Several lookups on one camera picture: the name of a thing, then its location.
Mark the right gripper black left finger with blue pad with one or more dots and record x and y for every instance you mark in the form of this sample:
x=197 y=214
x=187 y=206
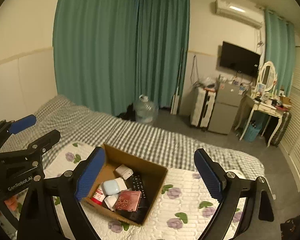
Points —
x=39 y=219

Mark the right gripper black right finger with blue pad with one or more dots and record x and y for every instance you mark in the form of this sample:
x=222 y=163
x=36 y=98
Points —
x=258 y=219

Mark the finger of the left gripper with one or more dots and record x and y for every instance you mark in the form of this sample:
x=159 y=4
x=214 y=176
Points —
x=42 y=145
x=22 y=124

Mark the white bottle red label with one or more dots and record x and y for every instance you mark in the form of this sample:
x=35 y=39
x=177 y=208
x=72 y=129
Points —
x=99 y=195

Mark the light blue earbuds case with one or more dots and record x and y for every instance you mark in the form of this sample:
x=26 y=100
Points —
x=111 y=187

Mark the pink glitter case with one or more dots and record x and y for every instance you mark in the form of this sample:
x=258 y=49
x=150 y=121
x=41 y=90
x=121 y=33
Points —
x=128 y=201

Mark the white square charger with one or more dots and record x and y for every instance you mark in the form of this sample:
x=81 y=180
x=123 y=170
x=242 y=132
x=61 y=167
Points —
x=124 y=171

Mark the black remote control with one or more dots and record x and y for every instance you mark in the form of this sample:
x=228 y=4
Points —
x=137 y=184

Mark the black cube charger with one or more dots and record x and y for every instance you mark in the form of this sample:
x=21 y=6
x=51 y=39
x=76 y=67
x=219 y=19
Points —
x=139 y=215

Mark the grey checked bed sheet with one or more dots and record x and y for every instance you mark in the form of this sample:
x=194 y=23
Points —
x=169 y=149

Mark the floral white quilt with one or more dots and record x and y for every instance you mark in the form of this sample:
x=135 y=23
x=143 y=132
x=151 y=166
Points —
x=181 y=211

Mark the white louvred wardrobe door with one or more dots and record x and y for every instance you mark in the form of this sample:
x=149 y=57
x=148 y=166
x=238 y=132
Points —
x=290 y=143

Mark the blue laundry basket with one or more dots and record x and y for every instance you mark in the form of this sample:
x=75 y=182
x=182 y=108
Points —
x=252 y=131

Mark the brown cardboard box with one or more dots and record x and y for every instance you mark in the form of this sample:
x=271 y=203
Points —
x=153 y=176

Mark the clear water jug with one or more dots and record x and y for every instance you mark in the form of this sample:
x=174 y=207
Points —
x=146 y=111

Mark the white dressing table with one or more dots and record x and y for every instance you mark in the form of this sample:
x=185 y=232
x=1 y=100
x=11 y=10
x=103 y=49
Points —
x=274 y=120

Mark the teal curtain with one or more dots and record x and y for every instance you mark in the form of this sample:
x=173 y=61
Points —
x=280 y=48
x=109 y=52

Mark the small grey fridge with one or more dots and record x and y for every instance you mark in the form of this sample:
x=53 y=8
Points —
x=225 y=109

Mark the white suitcase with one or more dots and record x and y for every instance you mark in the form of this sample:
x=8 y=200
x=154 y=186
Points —
x=202 y=107

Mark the white oval vanity mirror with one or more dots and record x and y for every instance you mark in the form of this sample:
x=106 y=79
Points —
x=267 y=78

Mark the teal curtain at right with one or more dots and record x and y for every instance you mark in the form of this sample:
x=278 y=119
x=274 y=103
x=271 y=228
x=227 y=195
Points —
x=280 y=48

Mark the white air conditioner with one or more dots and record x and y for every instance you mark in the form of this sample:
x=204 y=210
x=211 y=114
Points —
x=239 y=13

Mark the wall mounted black television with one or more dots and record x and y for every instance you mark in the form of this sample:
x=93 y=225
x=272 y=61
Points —
x=239 y=59

